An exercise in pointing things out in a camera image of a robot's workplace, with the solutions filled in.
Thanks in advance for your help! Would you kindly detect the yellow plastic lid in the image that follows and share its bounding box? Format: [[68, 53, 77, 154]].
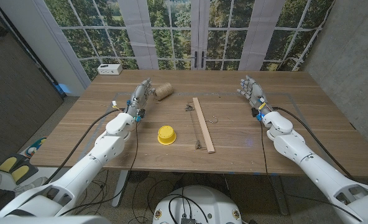
[[157, 125, 177, 146]]

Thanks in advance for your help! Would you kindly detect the thin metal rod with clips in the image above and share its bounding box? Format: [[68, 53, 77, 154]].
[[185, 101, 203, 151]]

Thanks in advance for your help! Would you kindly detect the colourful floor item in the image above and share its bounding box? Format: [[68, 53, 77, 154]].
[[25, 136, 47, 156]]

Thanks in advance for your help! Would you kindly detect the jute twine spool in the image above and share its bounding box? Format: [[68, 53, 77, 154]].
[[154, 82, 175, 101]]

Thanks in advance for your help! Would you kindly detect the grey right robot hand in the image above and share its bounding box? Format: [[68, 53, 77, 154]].
[[236, 75, 274, 119]]

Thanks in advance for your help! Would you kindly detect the wooden stick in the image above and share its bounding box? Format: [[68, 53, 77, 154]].
[[192, 97, 216, 154]]

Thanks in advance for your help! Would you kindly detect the printed window backdrop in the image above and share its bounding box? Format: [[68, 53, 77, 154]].
[[44, 0, 336, 82]]

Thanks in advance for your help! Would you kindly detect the thin black cable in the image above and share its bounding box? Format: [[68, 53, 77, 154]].
[[259, 119, 364, 222], [59, 119, 140, 217]]

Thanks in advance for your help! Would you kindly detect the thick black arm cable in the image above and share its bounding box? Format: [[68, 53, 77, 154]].
[[272, 106, 356, 181], [44, 108, 126, 185]]

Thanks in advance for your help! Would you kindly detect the white power strip box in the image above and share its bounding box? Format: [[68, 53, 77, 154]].
[[97, 63, 124, 76]]

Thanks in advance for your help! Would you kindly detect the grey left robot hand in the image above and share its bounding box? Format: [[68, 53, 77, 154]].
[[125, 77, 156, 118]]

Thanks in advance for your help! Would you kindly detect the white table leg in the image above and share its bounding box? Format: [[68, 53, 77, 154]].
[[111, 169, 129, 208]]

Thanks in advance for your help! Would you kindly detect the white robot chest rim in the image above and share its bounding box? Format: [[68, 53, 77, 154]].
[[0, 216, 110, 224]]

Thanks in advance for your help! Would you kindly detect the white robot torso base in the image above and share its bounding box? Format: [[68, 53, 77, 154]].
[[152, 185, 243, 224]]

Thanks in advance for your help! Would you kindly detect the grey sneaker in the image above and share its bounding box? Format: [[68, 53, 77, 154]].
[[14, 176, 50, 196]]

